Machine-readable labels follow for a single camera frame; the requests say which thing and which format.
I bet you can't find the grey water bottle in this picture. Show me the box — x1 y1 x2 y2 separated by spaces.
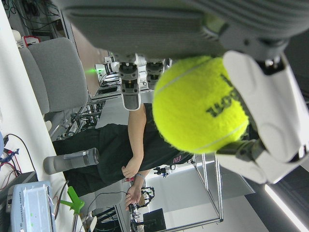
43 147 100 175

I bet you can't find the red and white box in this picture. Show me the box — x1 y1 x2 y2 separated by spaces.
22 35 41 48

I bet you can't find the small aluminium frame stand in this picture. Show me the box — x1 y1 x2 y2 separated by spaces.
192 153 224 223

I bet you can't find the person in black clothes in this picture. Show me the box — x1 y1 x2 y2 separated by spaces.
52 102 194 211

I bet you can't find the grey upholstered chair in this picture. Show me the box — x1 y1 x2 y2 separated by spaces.
18 37 89 115

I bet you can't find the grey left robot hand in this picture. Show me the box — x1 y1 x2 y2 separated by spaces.
52 0 309 185

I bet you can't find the black background monitor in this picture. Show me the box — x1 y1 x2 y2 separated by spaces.
142 208 168 231

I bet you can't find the red cable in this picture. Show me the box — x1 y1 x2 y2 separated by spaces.
0 161 23 191

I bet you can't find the yellow tennis ball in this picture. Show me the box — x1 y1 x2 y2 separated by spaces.
152 55 250 154

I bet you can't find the green plastic clamp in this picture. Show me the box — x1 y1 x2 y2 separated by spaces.
60 186 85 215

